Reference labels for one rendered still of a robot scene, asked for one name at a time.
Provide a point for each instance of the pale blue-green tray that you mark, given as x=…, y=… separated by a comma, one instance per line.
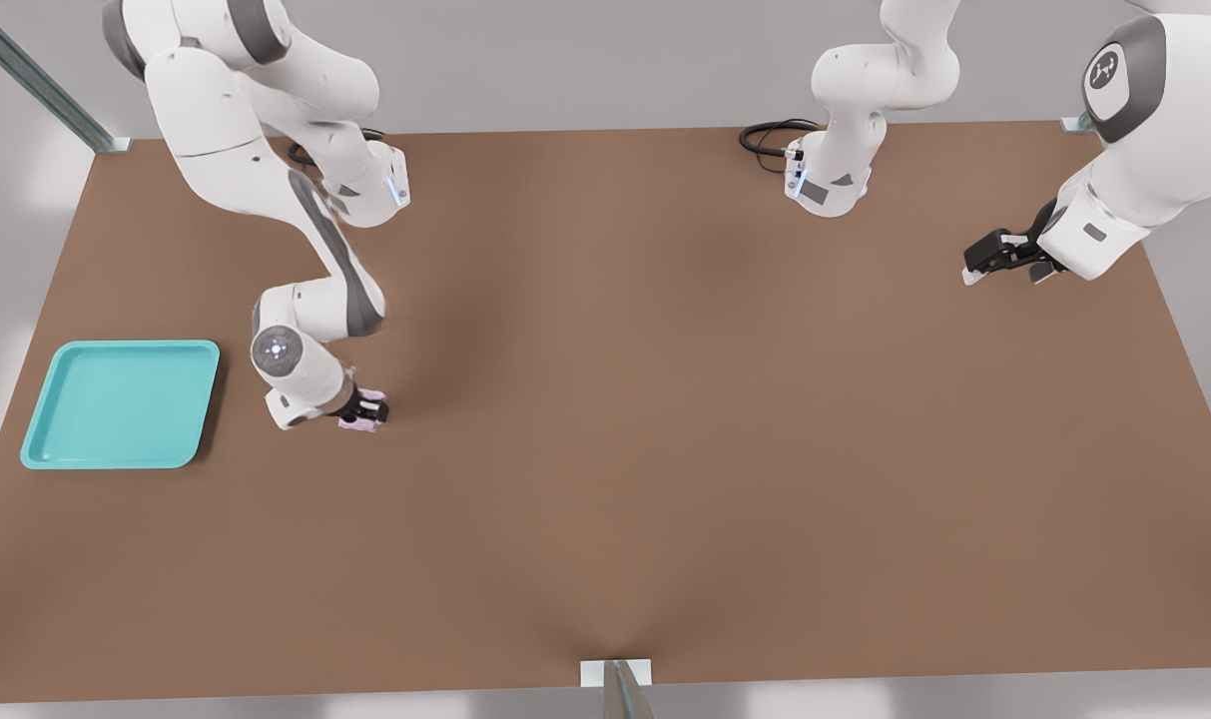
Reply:
x=116, y=404

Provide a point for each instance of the silver frame post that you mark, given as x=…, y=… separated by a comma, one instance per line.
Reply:
x=620, y=689
x=36, y=75
x=1076, y=123

